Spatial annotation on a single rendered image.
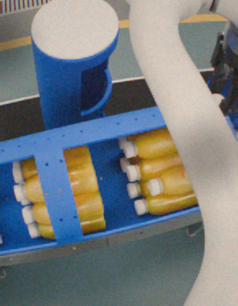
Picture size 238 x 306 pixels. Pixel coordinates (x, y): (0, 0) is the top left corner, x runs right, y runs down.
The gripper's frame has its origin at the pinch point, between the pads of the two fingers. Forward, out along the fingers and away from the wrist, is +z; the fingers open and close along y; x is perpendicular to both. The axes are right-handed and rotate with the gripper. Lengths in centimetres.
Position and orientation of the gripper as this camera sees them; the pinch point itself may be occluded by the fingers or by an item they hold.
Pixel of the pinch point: (221, 97)
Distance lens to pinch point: 87.3
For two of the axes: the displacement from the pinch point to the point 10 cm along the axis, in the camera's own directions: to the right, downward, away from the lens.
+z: -0.6, 3.5, 9.3
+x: -9.6, 2.2, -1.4
